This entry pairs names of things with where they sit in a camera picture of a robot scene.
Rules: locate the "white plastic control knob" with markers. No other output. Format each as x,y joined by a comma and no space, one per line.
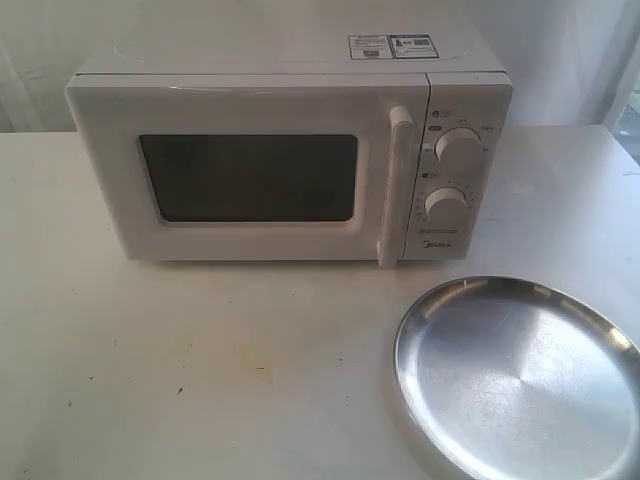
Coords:
458,145
446,206

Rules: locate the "white backdrop curtain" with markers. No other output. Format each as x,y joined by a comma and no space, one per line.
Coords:
571,62

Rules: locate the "white and blue label sticker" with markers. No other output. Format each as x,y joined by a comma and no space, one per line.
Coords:
392,47

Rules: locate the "white microwave oven body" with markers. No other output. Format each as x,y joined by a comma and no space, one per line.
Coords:
468,90

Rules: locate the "white microwave door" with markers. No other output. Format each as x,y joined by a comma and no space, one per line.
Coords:
255,167

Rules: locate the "round stainless steel plate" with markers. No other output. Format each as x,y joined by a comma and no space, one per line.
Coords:
504,378

